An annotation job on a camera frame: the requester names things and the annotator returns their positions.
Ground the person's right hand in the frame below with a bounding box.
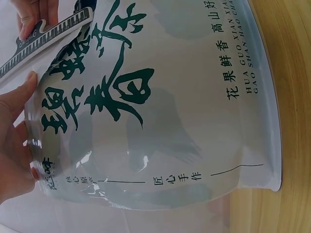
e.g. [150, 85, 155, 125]
[9, 0, 59, 40]

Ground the white bag with green characters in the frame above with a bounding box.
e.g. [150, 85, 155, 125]
[24, 0, 283, 211]

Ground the ruler with piano key print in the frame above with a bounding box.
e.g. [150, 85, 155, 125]
[0, 6, 94, 89]

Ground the person's left hand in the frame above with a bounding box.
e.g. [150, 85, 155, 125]
[0, 70, 40, 205]

